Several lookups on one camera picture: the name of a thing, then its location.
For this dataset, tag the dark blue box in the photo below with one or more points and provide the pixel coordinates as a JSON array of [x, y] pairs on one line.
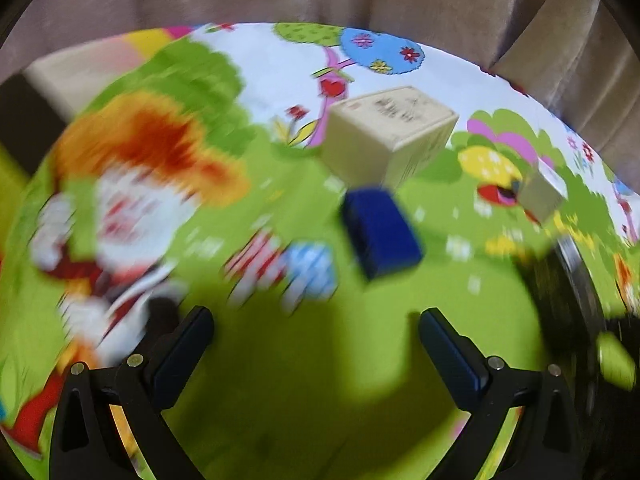
[[382, 235]]

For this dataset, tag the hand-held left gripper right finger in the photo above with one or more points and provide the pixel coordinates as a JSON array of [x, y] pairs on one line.
[[450, 355]]

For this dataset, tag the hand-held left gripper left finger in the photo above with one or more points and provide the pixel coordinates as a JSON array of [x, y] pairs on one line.
[[182, 360]]

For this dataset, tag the small beige box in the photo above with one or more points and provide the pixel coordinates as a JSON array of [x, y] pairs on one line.
[[542, 195]]

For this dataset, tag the beige cardboard box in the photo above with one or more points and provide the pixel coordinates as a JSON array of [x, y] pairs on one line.
[[380, 135]]

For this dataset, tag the cartoon printed green blanket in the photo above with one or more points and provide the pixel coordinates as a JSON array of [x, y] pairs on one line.
[[280, 340]]

